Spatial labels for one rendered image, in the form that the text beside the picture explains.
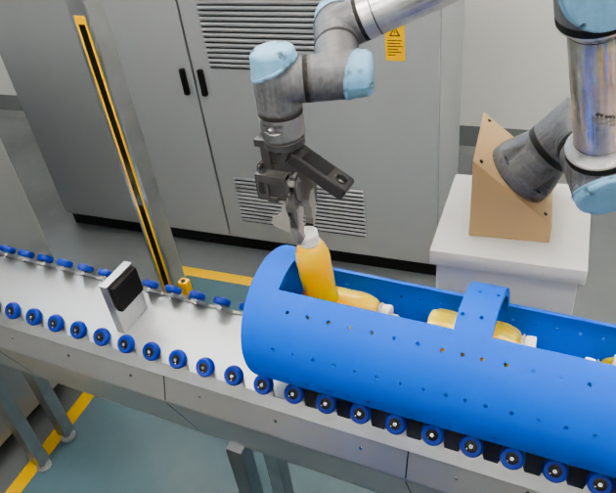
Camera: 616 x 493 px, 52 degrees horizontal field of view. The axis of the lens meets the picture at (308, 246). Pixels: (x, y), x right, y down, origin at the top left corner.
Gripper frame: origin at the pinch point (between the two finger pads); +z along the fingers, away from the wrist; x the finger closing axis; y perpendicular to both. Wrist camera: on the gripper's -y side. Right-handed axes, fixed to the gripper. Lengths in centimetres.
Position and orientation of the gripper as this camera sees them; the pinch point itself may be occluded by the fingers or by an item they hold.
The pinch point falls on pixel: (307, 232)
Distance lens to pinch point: 119.6
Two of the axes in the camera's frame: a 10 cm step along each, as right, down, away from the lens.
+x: -4.1, 5.9, -7.0
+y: -9.1, -1.7, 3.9
